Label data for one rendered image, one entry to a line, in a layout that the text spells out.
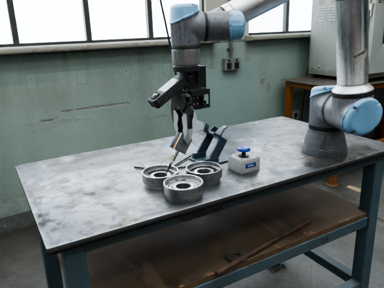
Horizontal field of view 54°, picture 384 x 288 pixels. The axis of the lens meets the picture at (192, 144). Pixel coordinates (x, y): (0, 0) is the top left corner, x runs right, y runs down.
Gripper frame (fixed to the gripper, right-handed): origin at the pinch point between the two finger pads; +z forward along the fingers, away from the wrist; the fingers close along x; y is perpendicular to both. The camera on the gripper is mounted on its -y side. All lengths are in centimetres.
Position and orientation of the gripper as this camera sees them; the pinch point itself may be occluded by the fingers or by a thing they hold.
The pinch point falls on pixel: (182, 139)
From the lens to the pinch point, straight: 105.1
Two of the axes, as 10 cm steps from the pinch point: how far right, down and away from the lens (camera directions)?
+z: 0.3, 9.5, 3.0
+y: 8.4, -1.9, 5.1
